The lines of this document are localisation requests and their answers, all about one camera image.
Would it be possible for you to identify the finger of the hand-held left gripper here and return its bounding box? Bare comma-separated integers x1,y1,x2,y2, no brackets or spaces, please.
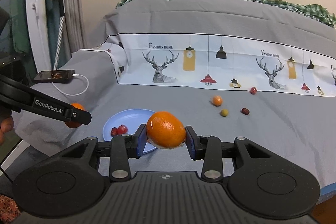
64,106,92,125

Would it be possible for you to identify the black smartphone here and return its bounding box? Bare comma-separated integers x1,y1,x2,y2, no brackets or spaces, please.
33,70,75,84

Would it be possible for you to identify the white charging cable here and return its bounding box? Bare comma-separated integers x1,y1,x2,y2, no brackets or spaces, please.
51,73,89,96

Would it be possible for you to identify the person's left hand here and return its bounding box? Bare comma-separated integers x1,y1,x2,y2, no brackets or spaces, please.
0,116,14,146

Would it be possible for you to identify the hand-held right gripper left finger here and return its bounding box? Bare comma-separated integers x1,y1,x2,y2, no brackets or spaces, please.
61,124,147,182

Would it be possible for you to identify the white door frame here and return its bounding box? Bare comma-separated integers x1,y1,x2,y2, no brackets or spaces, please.
24,0,51,76

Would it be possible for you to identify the grey curtain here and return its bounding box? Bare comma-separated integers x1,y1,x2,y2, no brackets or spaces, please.
64,0,88,58

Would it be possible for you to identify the thin black cable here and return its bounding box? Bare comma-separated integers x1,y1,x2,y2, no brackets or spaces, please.
0,161,14,184

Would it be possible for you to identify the grey pillow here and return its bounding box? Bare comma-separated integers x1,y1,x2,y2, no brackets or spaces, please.
14,49,120,153

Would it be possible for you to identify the teal curtain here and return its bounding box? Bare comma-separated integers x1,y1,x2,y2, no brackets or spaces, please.
43,0,65,69

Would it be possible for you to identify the phone holder stand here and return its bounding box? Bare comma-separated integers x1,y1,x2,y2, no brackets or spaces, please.
46,0,67,71

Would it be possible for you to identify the grey quilt with deer print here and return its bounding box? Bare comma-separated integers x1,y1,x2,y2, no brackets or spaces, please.
89,0,336,205

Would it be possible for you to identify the red patterned cloth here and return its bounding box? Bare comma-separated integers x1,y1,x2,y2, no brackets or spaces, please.
0,195,21,224

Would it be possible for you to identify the blue round plate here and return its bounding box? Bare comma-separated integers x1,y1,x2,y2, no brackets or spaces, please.
103,109,158,154

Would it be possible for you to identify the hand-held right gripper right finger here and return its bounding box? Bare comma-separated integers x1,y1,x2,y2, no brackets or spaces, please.
185,126,277,180

